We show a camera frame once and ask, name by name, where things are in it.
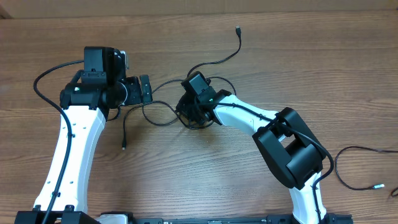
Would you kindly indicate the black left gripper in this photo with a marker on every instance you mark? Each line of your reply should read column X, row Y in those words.
column 135, row 96

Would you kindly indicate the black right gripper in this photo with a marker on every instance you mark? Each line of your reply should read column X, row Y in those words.
column 181, row 109

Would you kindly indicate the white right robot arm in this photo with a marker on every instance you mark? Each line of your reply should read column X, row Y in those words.
column 291, row 151

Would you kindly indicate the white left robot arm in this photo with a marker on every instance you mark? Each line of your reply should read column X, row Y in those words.
column 84, row 107

